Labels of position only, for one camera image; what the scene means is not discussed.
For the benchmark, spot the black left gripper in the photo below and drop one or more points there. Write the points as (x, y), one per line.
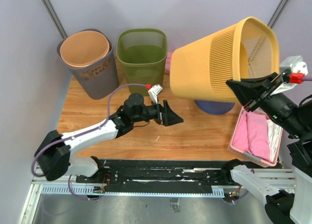
(165, 115)

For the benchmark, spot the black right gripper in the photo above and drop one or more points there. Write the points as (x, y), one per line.
(245, 88)

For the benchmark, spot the blue plastic bucket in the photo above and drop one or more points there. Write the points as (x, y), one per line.
(214, 108)

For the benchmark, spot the yellow ribbed plastic bin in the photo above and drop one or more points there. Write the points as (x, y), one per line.
(246, 50)

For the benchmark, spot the green ribbed plastic bin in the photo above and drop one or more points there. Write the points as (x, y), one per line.
(142, 54)

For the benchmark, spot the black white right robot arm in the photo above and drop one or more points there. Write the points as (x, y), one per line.
(280, 206)

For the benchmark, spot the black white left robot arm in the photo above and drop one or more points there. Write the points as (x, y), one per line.
(56, 154)

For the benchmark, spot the pink folded cloth in basket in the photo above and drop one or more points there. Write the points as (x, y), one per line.
(251, 135)

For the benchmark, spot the pink folded shirt on table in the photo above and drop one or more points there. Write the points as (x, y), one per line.
(168, 63)

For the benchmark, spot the pink perforated plastic basket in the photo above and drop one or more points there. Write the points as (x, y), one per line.
(256, 160)

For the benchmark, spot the white cloth in basket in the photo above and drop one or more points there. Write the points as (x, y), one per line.
(274, 133)

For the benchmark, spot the orange plastic bin inside grey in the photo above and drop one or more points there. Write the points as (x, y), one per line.
(84, 48)

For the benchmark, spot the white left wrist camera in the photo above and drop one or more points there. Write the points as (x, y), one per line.
(154, 91)

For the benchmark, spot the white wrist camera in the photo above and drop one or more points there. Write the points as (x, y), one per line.
(292, 70)
(154, 91)

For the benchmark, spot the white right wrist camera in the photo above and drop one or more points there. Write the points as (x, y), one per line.
(292, 70)

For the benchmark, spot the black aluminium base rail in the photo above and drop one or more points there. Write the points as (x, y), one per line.
(155, 178)

